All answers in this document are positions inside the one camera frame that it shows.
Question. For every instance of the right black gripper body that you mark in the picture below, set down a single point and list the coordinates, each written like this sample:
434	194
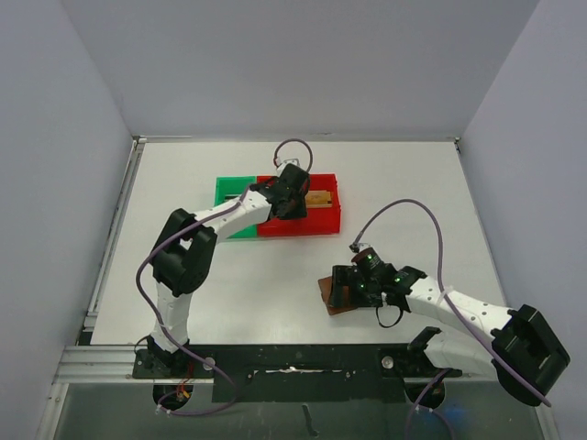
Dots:
345	286

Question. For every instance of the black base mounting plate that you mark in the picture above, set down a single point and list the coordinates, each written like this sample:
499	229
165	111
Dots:
297	373

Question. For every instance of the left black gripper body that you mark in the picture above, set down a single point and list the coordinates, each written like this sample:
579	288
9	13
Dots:
296	209

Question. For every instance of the gold credit card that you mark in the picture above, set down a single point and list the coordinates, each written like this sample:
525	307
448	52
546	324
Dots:
318	199

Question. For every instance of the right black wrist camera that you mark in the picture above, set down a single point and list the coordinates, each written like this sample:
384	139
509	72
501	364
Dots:
369	263

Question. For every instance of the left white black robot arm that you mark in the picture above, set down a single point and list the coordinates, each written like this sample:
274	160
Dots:
181	258

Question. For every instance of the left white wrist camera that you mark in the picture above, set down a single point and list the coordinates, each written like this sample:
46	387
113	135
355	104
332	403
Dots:
282	163

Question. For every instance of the aluminium frame rail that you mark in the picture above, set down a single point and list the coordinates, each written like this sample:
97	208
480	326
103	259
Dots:
99	365

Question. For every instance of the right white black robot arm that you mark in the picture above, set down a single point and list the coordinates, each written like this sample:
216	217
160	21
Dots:
527	356

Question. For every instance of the brown leather card holder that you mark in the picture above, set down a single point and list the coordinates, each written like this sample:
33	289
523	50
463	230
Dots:
335	298

